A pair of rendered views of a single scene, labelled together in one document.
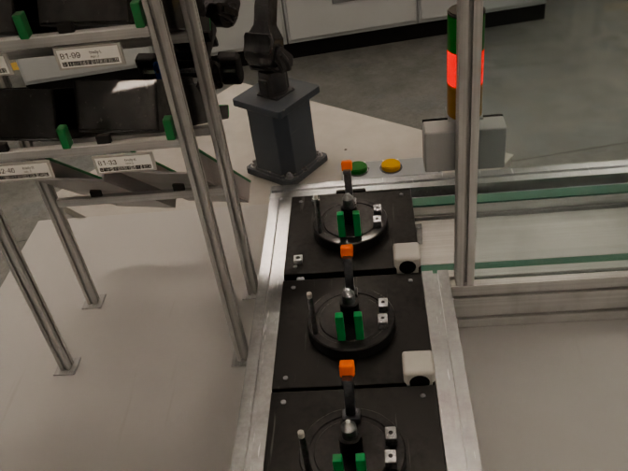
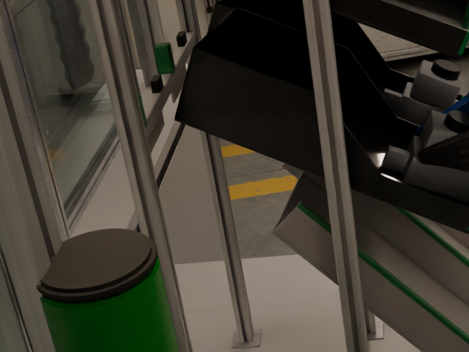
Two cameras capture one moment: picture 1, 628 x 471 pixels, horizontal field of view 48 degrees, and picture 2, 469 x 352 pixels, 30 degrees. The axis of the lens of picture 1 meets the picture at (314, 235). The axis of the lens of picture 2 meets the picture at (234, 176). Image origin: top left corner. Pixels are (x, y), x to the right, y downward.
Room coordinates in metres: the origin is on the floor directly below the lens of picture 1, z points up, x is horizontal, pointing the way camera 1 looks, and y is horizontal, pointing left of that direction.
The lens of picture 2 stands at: (0.99, -0.55, 1.58)
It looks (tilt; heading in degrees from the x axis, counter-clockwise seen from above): 24 degrees down; 93
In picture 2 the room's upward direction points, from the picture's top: 10 degrees counter-clockwise
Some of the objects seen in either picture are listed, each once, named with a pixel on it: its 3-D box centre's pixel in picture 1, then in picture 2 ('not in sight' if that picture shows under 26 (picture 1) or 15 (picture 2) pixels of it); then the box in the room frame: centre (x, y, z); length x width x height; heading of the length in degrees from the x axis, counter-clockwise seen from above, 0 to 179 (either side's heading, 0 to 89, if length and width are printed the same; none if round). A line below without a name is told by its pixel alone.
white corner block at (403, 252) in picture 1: (406, 259); not in sight; (0.94, -0.16, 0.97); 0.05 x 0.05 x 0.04; 83
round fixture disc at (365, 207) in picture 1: (350, 224); not in sight; (1.05, -0.07, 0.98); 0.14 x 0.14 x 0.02
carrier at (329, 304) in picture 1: (349, 307); not in sight; (0.80, -0.04, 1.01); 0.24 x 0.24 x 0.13; 83
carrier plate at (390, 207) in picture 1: (351, 232); not in sight; (1.05, -0.07, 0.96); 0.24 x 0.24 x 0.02; 83
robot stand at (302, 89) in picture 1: (281, 130); not in sight; (1.48, 0.04, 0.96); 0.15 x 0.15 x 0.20; 47
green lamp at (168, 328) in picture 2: (465, 31); (110, 321); (0.91, -0.24, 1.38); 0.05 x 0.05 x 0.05
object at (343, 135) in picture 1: (275, 181); not in sight; (1.44, 0.07, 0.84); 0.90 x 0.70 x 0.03; 47
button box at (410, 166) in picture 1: (392, 178); not in sight; (1.25, -0.18, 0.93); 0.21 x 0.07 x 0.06; 83
